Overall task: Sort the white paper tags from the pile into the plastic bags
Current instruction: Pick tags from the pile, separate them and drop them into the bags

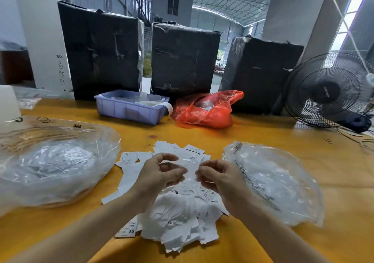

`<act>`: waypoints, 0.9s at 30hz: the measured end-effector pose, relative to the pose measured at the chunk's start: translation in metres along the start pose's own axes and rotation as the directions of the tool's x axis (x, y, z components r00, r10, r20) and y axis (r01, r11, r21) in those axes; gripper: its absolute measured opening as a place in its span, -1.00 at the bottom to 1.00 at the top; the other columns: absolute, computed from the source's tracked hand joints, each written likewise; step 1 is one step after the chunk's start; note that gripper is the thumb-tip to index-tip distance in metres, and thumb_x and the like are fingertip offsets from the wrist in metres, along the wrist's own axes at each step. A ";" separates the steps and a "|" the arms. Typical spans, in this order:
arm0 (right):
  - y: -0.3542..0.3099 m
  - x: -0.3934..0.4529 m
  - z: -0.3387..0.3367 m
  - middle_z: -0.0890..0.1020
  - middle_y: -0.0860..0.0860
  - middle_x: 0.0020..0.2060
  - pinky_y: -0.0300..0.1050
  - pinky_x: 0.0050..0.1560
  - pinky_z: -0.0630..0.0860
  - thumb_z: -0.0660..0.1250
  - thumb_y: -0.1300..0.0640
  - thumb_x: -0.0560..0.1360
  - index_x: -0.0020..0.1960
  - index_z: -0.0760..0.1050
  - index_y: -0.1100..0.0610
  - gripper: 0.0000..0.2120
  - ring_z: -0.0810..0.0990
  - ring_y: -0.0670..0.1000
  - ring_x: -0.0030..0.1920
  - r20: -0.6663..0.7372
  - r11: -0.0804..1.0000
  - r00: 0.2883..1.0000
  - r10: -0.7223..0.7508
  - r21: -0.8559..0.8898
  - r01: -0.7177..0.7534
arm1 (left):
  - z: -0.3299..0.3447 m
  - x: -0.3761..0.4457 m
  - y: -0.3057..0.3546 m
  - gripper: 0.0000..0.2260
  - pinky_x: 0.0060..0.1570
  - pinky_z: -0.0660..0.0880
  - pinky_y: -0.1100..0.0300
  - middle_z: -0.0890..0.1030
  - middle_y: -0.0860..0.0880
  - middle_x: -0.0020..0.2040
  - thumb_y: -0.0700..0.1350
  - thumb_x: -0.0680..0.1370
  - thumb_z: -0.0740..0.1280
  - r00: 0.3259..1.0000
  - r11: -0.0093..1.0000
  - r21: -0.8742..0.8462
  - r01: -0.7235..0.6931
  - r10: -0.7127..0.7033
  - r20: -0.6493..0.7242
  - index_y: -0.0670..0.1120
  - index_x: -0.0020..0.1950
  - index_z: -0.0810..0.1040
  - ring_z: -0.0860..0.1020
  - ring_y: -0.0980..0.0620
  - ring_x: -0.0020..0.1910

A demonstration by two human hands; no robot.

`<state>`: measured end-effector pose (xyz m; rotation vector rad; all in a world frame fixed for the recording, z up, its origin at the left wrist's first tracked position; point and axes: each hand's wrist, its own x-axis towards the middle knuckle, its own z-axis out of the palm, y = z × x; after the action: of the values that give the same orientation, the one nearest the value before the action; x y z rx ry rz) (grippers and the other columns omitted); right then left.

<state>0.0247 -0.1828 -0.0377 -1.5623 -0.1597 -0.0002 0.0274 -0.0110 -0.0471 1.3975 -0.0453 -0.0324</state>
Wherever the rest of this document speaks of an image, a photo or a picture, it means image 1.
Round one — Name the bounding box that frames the person's left hand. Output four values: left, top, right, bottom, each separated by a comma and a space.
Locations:
131, 153, 188, 202

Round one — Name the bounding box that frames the person's right hand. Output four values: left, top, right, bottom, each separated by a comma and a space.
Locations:
195, 159, 253, 214

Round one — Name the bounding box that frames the pile of white labels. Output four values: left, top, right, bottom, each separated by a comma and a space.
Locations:
101, 141, 230, 254

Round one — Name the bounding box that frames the clear plastic bag black print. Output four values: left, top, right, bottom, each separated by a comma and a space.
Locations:
222, 141, 325, 227

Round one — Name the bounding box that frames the large clear bag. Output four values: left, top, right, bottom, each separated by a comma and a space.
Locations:
0, 116, 122, 215

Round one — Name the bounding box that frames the person's right forearm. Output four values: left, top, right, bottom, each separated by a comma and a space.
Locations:
234, 198, 329, 263

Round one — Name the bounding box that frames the person's left forearm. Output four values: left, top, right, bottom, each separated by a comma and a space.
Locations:
6, 187, 150, 263

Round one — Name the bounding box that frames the red plastic bag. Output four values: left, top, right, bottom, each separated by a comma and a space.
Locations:
172, 89, 245, 128

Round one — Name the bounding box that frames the blue plastic bin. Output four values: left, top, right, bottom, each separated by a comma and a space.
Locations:
94, 89, 174, 125

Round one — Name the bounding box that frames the large black wrapped bale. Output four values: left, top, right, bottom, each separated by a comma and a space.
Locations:
219, 35, 305, 116
150, 22, 222, 102
57, 1, 145, 102

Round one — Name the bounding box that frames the black table fan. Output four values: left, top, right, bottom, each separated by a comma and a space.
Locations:
283, 52, 374, 133

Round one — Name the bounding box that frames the white foam box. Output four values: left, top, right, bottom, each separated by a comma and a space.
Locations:
0, 85, 23, 126

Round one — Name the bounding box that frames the grey cabin with window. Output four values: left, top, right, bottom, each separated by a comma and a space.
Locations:
151, 0, 194, 27

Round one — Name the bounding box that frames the brown wooden cabinet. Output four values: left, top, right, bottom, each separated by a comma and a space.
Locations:
0, 50, 34, 84

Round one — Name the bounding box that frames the white pillar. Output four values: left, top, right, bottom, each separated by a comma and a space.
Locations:
12, 0, 74, 94

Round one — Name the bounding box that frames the bundle of cables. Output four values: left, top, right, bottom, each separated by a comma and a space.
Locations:
336, 127, 374, 153

